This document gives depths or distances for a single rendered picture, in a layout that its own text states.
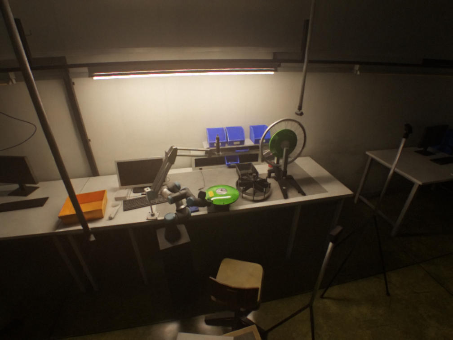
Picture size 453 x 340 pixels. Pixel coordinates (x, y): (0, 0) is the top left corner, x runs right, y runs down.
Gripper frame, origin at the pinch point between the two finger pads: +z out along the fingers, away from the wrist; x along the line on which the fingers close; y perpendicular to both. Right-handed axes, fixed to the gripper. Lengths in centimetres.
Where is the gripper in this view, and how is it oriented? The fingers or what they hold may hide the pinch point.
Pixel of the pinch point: (212, 200)
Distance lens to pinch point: 187.8
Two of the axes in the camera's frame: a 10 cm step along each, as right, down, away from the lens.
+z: 4.3, 1.7, 8.9
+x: 8.5, 2.5, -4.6
